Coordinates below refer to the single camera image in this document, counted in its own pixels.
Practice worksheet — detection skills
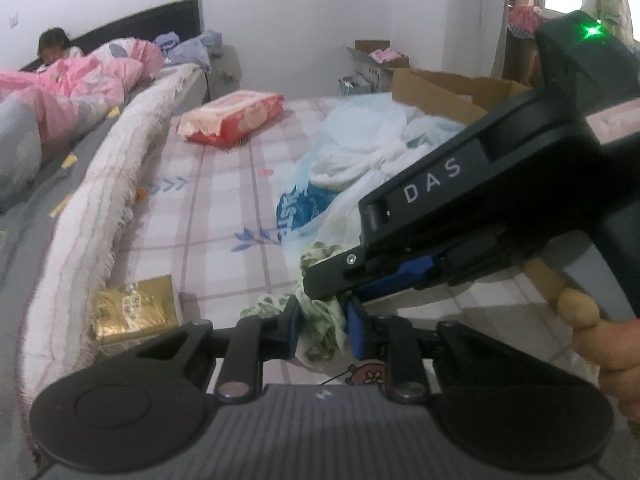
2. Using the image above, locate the white plastic bag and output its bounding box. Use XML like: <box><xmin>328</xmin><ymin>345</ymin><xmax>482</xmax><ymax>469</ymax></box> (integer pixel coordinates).
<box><xmin>276</xmin><ymin>93</ymin><xmax>464</xmax><ymax>256</ymax></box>

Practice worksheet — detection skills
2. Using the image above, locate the gold tissue pack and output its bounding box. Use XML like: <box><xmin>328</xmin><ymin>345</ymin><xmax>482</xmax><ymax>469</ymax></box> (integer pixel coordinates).
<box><xmin>92</xmin><ymin>274</ymin><xmax>183</xmax><ymax>347</ymax></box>

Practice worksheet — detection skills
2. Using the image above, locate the open cardboard box with pink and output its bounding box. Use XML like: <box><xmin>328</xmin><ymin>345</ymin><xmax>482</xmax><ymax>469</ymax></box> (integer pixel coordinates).
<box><xmin>347</xmin><ymin>40</ymin><xmax>410</xmax><ymax>92</ymax></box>

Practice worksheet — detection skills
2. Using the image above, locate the green floral scrunchie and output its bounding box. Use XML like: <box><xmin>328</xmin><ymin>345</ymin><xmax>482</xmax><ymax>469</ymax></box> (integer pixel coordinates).
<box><xmin>241</xmin><ymin>242</ymin><xmax>348</xmax><ymax>370</ymax></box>

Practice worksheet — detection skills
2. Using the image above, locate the child on bed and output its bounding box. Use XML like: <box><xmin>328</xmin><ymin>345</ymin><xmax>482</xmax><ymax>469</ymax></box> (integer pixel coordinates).
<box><xmin>37</xmin><ymin>27</ymin><xmax>84</xmax><ymax>72</ymax></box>

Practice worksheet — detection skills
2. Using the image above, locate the white fringed blanket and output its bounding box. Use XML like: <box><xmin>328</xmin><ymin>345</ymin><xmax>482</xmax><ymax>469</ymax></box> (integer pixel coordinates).
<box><xmin>15</xmin><ymin>63</ymin><xmax>207</xmax><ymax>410</ymax></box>

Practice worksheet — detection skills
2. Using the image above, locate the blue purple clothes pile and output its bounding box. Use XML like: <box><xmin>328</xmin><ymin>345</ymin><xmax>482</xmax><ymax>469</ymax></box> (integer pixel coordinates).
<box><xmin>153</xmin><ymin>29</ymin><xmax>224</xmax><ymax>74</ymax></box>

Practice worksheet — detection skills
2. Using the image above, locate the right hand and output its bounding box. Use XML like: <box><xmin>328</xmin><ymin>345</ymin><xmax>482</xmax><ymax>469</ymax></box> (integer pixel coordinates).
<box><xmin>521</xmin><ymin>258</ymin><xmax>640</xmax><ymax>424</ymax></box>

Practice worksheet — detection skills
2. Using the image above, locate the pink grey quilt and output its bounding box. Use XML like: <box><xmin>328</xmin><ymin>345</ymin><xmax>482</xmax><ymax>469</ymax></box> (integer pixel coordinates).
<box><xmin>1</xmin><ymin>38</ymin><xmax>164</xmax><ymax>210</ymax></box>

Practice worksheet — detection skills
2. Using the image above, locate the green paper bag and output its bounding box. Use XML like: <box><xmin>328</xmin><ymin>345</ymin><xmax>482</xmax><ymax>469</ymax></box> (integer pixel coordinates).
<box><xmin>338</xmin><ymin>74</ymin><xmax>372</xmax><ymax>96</ymax></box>

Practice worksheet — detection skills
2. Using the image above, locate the red pink wipes pack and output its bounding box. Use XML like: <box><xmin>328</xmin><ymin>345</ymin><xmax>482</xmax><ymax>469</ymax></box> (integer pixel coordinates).
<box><xmin>175</xmin><ymin>90</ymin><xmax>285</xmax><ymax>148</ymax></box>

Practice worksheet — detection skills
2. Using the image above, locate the brown cardboard box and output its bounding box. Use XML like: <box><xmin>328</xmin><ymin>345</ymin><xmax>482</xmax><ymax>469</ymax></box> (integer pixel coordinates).
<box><xmin>392</xmin><ymin>68</ymin><xmax>529</xmax><ymax>125</ymax></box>

